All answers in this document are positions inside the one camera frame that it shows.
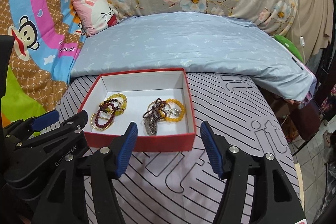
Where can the light blue pillow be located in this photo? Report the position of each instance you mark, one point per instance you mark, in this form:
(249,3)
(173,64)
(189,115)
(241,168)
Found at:
(183,43)

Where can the beige curtain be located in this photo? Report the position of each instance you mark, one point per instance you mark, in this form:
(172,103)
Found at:
(315,3)

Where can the pink rabbit pillow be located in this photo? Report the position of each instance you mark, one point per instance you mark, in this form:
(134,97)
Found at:
(97,11)

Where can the green plush toy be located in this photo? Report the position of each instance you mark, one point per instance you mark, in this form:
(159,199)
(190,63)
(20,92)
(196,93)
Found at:
(288,44)

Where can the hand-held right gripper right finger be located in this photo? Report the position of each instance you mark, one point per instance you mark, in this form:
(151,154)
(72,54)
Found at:
(210,150)

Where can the black plastic bag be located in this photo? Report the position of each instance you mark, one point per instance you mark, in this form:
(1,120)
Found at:
(329,187)

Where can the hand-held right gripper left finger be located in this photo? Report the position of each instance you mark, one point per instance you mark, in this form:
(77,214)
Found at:
(126,150)

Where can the colourful cartoon monkey blanket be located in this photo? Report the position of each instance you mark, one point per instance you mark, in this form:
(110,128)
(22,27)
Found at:
(39,3)

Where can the dark purple bead strand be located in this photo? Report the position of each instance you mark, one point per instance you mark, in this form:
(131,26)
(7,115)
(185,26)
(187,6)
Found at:
(155,106)

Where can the red cardboard box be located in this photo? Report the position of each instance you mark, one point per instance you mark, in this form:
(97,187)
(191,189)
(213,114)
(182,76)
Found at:
(157,144)

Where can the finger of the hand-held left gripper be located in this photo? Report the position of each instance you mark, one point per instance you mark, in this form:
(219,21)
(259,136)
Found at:
(44,120)
(52,140)

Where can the silver wrist watch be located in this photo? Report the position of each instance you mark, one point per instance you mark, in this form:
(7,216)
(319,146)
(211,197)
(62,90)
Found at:
(151,125)

